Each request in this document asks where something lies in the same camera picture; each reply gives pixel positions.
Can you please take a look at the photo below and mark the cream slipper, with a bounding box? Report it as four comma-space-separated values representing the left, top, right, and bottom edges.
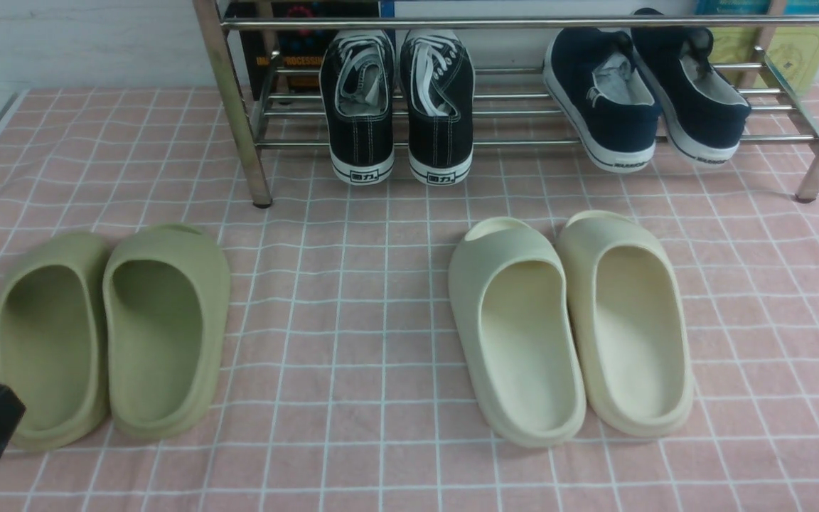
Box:
555, 210, 695, 437
448, 217, 587, 448

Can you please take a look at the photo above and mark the cream slipper, right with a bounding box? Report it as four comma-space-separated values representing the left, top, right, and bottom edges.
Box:
555, 210, 695, 437

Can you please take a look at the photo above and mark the green slipper, outer left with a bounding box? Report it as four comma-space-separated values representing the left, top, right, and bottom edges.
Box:
0, 231, 110, 452

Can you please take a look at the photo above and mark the navy sneaker, right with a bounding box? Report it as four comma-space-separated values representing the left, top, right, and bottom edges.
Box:
630, 26, 751, 168

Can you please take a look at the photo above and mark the navy sneaker, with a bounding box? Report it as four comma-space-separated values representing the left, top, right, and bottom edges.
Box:
630, 26, 751, 168
542, 27, 662, 173

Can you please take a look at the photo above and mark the navy sneaker, left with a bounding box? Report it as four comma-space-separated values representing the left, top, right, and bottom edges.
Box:
542, 27, 662, 173

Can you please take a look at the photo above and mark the black book with orange text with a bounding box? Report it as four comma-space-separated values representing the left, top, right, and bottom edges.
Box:
224, 1, 395, 98

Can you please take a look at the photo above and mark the green teal book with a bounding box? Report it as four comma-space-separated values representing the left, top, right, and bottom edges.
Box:
695, 1, 819, 93

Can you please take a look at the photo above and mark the cream slipper, left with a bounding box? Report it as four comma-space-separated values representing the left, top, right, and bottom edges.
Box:
448, 217, 587, 448

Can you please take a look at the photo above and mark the black canvas sneaker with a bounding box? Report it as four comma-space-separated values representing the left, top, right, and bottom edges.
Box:
397, 29, 476, 187
318, 30, 395, 186

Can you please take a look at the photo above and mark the green slipper, inner right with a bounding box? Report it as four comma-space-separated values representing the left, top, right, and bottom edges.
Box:
102, 223, 231, 440

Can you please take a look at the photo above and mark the pink checked cloth mat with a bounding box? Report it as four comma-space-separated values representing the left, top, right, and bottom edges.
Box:
0, 90, 819, 511

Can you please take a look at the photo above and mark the green slipper, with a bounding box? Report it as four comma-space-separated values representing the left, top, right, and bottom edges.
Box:
0, 231, 110, 452
102, 223, 231, 440

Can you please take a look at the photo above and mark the metal shoe rack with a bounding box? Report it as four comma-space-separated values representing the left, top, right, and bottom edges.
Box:
191, 1, 819, 208

